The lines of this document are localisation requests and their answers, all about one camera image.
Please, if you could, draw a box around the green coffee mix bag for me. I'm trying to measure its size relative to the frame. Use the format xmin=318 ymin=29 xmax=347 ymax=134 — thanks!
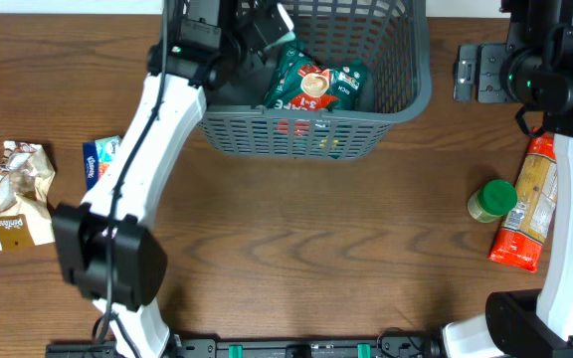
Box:
xmin=263 ymin=41 xmax=368 ymax=111

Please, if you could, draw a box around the Kleenex tissue multipack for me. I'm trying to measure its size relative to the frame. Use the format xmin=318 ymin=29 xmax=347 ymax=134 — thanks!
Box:
xmin=83 ymin=135 xmax=121 ymax=190

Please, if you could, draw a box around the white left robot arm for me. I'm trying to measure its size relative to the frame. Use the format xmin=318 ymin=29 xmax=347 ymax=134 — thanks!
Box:
xmin=46 ymin=1 xmax=293 ymax=357

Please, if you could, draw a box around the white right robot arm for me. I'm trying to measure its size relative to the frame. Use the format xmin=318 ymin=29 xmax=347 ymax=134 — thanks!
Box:
xmin=440 ymin=0 xmax=573 ymax=357

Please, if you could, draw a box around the grey plastic basket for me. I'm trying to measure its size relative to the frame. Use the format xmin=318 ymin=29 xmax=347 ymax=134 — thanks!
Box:
xmin=152 ymin=0 xmax=433 ymax=161

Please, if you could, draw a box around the green lid jar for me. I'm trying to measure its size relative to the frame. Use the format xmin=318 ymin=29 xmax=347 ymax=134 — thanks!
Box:
xmin=467 ymin=179 xmax=517 ymax=223

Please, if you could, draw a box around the orange pasta packet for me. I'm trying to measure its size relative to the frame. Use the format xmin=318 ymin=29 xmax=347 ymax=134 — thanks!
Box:
xmin=487 ymin=134 xmax=558 ymax=272

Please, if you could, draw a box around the beige brown snack bag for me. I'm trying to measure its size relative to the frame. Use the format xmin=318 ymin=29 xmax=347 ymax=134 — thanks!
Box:
xmin=0 ymin=140 xmax=56 ymax=251

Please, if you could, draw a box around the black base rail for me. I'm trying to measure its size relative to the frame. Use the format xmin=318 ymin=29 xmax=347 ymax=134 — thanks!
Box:
xmin=44 ymin=326 xmax=446 ymax=358

